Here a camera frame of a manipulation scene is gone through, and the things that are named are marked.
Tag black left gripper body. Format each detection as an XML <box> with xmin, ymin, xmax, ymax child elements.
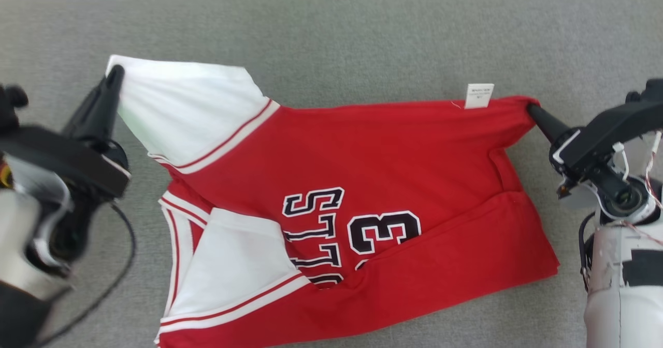
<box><xmin>0</xmin><ymin>126</ymin><xmax>131</xmax><ymax>262</ymax></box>

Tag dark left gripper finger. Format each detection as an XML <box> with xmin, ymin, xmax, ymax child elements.
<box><xmin>62</xmin><ymin>65</ymin><xmax>125</xmax><ymax>141</ymax></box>

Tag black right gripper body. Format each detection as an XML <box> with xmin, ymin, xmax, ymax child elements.
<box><xmin>550</xmin><ymin>99</ymin><xmax>663</xmax><ymax>222</ymax></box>

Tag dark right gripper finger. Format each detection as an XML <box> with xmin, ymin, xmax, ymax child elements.
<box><xmin>527</xmin><ymin>104</ymin><xmax>573</xmax><ymax>144</ymax></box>

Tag red Bulls 23 jersey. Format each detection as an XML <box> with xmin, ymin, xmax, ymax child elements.
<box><xmin>106</xmin><ymin>54</ymin><xmax>560</xmax><ymax>348</ymax></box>

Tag thin white red wires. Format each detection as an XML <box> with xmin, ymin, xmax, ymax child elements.
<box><xmin>612</xmin><ymin>130</ymin><xmax>663</xmax><ymax>248</ymax></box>

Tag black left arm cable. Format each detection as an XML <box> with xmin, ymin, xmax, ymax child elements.
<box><xmin>31</xmin><ymin>202</ymin><xmax>137</xmax><ymax>348</ymax></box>

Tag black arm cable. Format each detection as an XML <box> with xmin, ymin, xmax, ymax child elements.
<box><xmin>579</xmin><ymin>211</ymin><xmax>596</xmax><ymax>293</ymax></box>
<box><xmin>31</xmin><ymin>202</ymin><xmax>137</xmax><ymax>348</ymax></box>

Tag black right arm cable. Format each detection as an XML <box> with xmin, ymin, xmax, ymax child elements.
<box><xmin>579</xmin><ymin>211</ymin><xmax>596</xmax><ymax>293</ymax></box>

